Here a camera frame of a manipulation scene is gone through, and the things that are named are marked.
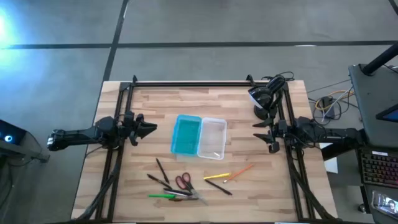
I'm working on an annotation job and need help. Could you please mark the black tablet screen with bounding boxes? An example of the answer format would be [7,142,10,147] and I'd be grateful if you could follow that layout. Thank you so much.
[375,103,398,123]

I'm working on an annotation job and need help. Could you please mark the yellow floor cable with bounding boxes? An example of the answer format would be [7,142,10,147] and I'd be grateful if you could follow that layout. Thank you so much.
[314,89,356,112]

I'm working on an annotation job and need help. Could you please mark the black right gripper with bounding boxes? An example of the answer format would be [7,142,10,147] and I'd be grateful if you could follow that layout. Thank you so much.
[252,117,289,146]

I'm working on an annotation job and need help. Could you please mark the black gooseneck desk lamp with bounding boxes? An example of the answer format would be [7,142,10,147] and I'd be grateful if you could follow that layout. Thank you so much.
[248,76,287,121]

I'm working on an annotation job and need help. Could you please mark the green pen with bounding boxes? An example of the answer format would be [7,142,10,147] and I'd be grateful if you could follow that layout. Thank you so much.
[147,194,177,200]

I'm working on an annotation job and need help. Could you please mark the clear plastic supply box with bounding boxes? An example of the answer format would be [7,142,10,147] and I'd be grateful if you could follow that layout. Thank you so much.
[197,116,228,161]

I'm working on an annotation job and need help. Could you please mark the dark grey desk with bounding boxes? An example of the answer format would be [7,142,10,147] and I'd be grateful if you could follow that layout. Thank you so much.
[348,63,398,149]

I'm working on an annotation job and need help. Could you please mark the black aluminium table frame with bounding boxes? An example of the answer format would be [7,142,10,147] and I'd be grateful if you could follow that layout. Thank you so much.
[74,74,336,223]

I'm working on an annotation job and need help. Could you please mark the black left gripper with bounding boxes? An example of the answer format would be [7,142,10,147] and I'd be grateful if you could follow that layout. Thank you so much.
[123,110,158,141]

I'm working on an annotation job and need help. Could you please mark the black backlit keyboard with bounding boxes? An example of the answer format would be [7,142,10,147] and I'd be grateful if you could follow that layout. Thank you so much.
[359,149,398,190]

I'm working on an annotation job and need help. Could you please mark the red-handled scissors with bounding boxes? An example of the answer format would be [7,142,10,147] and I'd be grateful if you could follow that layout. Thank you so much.
[175,172,210,207]

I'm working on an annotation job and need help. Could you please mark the black device with blue light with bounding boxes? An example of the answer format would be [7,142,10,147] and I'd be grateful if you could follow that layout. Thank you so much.
[0,118,51,164]

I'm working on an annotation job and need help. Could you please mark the black lamp cable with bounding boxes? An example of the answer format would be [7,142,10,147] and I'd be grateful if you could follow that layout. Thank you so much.
[261,71,295,82]

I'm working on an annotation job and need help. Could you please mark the smartphone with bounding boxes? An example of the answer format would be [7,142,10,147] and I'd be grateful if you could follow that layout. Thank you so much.
[371,190,398,219]

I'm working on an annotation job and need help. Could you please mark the orange pencil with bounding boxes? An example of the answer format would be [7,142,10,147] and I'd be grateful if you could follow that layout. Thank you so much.
[222,164,254,184]

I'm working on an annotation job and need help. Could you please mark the clear pen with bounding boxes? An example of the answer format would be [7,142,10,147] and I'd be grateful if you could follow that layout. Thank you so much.
[164,190,189,198]

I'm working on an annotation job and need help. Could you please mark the blue plastic box lid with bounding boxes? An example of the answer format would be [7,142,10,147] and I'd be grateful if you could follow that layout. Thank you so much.
[170,114,203,156]

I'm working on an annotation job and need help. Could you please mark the black pole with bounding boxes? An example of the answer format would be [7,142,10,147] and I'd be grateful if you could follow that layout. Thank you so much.
[361,41,398,77]

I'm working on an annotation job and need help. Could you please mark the yellow highlighter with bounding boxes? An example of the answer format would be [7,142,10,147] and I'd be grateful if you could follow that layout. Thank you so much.
[203,172,232,180]

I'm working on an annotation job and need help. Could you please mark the black power adapter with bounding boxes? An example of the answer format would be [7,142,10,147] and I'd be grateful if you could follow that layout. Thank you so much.
[320,96,336,120]

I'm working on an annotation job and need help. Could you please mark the black cable sleeve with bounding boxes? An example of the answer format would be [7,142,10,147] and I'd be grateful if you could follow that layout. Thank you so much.
[288,152,334,221]
[76,152,123,221]

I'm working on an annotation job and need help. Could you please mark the black clip pen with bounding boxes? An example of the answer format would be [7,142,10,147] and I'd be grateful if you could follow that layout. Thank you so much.
[162,187,194,197]

